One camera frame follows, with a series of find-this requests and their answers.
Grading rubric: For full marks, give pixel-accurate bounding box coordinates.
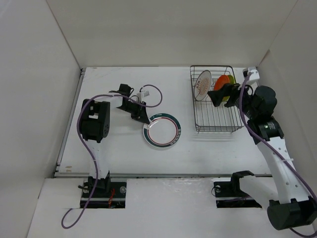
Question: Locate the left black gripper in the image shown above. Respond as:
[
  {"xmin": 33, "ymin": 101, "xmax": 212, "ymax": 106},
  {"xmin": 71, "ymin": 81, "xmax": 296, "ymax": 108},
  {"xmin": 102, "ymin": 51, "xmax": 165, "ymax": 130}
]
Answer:
[{"xmin": 117, "ymin": 101, "xmax": 149, "ymax": 124}]

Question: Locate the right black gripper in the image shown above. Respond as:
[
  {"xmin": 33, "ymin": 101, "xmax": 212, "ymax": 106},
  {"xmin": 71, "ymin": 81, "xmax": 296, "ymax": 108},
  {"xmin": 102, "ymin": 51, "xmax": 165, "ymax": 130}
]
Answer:
[{"xmin": 207, "ymin": 80, "xmax": 258, "ymax": 119}]

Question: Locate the white plate orange sunburst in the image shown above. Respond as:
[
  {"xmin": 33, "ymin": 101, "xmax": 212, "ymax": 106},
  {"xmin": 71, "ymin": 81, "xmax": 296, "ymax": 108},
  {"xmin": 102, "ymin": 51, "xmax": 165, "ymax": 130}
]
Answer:
[{"xmin": 194, "ymin": 70, "xmax": 212, "ymax": 101}]

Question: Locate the lime green plate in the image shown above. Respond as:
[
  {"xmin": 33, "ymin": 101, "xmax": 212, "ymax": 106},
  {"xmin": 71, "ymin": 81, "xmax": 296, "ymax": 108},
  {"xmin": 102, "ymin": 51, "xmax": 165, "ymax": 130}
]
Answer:
[{"xmin": 224, "ymin": 75, "xmax": 236, "ymax": 101}]

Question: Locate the white plate green red rim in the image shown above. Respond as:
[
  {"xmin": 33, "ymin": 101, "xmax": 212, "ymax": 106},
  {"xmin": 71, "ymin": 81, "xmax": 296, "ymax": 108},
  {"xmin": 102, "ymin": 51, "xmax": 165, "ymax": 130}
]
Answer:
[{"xmin": 142, "ymin": 113, "xmax": 182, "ymax": 149}]

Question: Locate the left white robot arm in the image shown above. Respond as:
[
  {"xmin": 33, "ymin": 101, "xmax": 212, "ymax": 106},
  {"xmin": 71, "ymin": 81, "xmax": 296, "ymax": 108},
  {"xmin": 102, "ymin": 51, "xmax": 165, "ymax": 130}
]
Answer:
[{"xmin": 76, "ymin": 84, "xmax": 150, "ymax": 197}]

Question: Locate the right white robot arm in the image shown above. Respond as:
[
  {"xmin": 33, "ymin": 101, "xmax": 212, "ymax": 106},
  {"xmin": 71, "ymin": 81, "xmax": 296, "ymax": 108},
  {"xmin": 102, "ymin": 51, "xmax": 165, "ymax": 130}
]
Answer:
[{"xmin": 208, "ymin": 83, "xmax": 317, "ymax": 230}]

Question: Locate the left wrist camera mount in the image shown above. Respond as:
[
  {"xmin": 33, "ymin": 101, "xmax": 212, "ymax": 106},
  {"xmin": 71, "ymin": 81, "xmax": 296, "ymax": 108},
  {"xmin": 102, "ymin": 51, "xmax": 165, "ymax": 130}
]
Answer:
[{"xmin": 136, "ymin": 91, "xmax": 150, "ymax": 102}]

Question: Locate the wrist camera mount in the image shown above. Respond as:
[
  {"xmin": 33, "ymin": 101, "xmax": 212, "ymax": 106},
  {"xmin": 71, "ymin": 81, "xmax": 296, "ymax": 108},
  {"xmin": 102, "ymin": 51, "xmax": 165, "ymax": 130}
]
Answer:
[
  {"xmin": 243, "ymin": 66, "xmax": 260, "ymax": 85},
  {"xmin": 136, "ymin": 91, "xmax": 150, "ymax": 102}
]

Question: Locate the grey wire dish rack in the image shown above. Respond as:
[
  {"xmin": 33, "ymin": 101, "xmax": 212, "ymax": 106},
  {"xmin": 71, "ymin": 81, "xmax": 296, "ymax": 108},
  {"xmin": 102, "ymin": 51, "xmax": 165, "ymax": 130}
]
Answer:
[{"xmin": 190, "ymin": 65, "xmax": 243, "ymax": 133}]

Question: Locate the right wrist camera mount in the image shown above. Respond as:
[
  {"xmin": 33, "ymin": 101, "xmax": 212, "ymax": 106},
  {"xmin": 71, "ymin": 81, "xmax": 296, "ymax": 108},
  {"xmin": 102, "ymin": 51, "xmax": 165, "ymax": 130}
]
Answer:
[{"xmin": 243, "ymin": 66, "xmax": 260, "ymax": 85}]

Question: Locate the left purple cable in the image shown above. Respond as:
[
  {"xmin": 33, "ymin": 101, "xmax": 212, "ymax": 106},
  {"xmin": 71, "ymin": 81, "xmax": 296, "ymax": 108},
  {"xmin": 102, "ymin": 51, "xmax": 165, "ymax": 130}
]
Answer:
[{"xmin": 61, "ymin": 84, "xmax": 163, "ymax": 229}]

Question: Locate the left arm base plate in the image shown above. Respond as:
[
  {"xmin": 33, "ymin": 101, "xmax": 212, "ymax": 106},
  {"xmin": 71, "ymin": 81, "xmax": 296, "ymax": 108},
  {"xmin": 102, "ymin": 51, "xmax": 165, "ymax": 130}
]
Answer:
[{"xmin": 87, "ymin": 181, "xmax": 127, "ymax": 209}]

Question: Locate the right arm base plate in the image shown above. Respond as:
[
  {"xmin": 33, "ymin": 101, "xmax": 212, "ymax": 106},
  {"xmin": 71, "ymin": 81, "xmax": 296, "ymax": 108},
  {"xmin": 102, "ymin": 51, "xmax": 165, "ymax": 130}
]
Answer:
[{"xmin": 211, "ymin": 179, "xmax": 262, "ymax": 208}]

